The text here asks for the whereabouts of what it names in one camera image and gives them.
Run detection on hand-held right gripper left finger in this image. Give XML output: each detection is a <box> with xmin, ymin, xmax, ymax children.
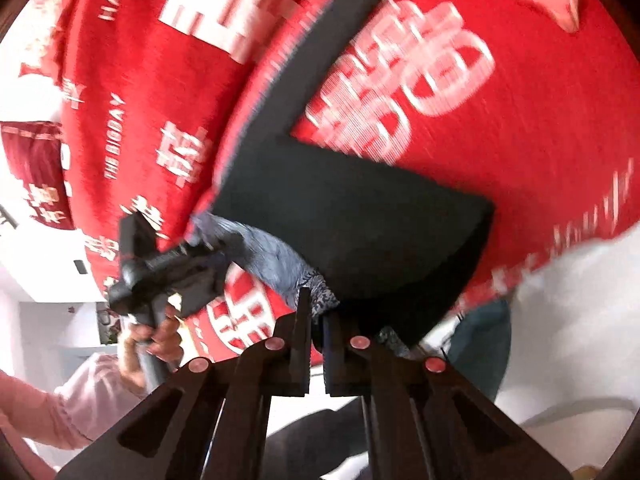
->
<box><xmin>57</xmin><ymin>287</ymin><xmax>312</xmax><ymax>480</ymax></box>

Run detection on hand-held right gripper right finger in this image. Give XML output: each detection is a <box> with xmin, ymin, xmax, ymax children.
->
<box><xmin>321</xmin><ymin>316</ymin><xmax>572</xmax><ymax>480</ymax></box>

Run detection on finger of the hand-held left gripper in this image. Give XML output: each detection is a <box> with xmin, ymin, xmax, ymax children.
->
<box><xmin>172</xmin><ymin>239</ymin><xmax>233</xmax><ymax>273</ymax></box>

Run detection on black pants with grey waistband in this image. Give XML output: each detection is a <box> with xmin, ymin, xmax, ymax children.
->
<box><xmin>187</xmin><ymin>0</ymin><xmax>496</xmax><ymax>348</ymax></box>

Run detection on person's left forearm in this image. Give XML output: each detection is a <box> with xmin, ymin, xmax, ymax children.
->
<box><xmin>0</xmin><ymin>352</ymin><xmax>147</xmax><ymax>480</ymax></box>

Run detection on person's left hand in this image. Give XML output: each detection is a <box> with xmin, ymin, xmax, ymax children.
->
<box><xmin>117</xmin><ymin>305</ymin><xmax>185</xmax><ymax>391</ymax></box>

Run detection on red printed cushion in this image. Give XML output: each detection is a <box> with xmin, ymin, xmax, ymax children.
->
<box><xmin>0</xmin><ymin>120</ymin><xmax>77</xmax><ymax>232</ymax></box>

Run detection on teal round object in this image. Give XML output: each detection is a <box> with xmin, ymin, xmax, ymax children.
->
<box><xmin>446</xmin><ymin>299</ymin><xmax>512</xmax><ymax>403</ymax></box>

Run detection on white cloth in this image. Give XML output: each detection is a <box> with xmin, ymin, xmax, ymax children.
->
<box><xmin>492</xmin><ymin>227</ymin><xmax>640</xmax><ymax>428</ymax></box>

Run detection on red printed sofa cover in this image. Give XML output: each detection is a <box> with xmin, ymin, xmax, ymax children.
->
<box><xmin>10</xmin><ymin>0</ymin><xmax>640</xmax><ymax>366</ymax></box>

